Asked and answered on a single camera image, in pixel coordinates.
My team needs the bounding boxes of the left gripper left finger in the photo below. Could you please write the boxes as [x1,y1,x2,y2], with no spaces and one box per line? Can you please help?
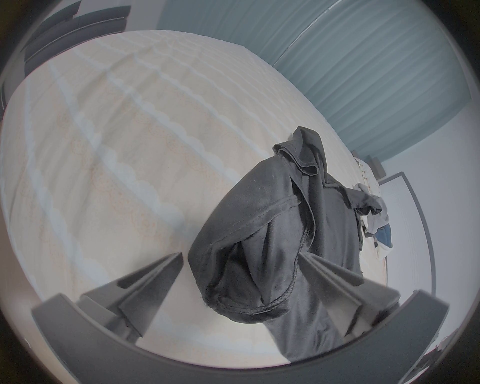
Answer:
[80,252,184,338]

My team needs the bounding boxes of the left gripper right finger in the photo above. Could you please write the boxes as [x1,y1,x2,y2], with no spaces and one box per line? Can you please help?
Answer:
[298,253,402,337]

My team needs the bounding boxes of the black T-shirt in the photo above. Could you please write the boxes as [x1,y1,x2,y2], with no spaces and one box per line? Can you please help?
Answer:
[187,126,384,363]

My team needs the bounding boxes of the pile of clothes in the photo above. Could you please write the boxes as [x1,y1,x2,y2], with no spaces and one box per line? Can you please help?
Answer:
[352,182,394,260]

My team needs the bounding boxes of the bed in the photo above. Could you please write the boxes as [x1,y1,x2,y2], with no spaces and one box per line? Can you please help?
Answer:
[0,30,437,370]

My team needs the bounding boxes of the white printed pillow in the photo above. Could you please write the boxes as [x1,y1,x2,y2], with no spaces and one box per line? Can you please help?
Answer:
[352,155,380,196]

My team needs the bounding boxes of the blue-green curtain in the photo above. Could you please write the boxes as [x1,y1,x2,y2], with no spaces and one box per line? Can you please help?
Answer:
[155,0,340,68]
[273,0,474,163]

